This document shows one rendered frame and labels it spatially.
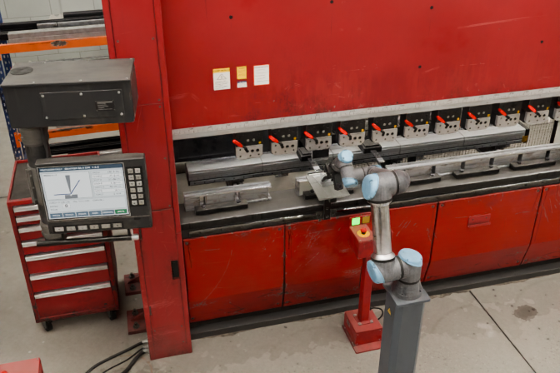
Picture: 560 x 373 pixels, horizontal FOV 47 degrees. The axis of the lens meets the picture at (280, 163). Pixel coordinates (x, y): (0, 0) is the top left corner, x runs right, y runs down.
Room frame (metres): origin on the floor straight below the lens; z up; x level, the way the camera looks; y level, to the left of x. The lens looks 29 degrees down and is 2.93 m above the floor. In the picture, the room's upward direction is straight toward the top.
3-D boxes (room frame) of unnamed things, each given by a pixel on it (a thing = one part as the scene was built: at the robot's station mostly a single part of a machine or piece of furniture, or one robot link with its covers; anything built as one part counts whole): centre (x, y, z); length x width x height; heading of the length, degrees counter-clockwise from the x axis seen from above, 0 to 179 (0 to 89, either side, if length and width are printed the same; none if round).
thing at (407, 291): (2.51, -0.63, 0.82); 0.15 x 0.15 x 0.10
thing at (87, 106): (2.50, 0.86, 1.53); 0.51 x 0.25 x 0.85; 97
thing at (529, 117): (3.64, -1.56, 1.26); 0.15 x 0.09 x 0.17; 104
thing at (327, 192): (3.15, -0.27, 1.00); 0.26 x 0.18 x 0.01; 14
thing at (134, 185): (2.42, 0.80, 1.42); 0.45 x 0.12 x 0.36; 97
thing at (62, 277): (3.26, 1.31, 0.50); 0.50 x 0.50 x 1.00; 14
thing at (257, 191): (3.16, 0.30, 0.92); 0.50 x 0.06 x 0.10; 104
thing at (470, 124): (3.54, -1.18, 1.26); 0.15 x 0.09 x 0.17; 104
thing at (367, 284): (3.01, -0.51, 0.39); 0.05 x 0.05 x 0.54; 15
